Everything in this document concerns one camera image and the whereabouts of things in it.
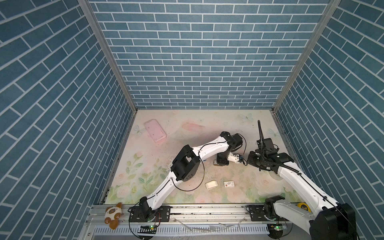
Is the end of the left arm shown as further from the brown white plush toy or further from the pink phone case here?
the brown white plush toy

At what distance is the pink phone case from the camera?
1.03m

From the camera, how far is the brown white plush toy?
0.72 m

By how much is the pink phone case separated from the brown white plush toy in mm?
437

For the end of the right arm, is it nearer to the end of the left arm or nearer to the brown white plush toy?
the end of the left arm

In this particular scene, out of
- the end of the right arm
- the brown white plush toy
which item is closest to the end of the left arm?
the end of the right arm

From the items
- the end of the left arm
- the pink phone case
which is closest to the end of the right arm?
the end of the left arm

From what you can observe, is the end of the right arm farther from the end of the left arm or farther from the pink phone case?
the pink phone case

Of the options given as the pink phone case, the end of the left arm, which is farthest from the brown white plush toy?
the end of the left arm
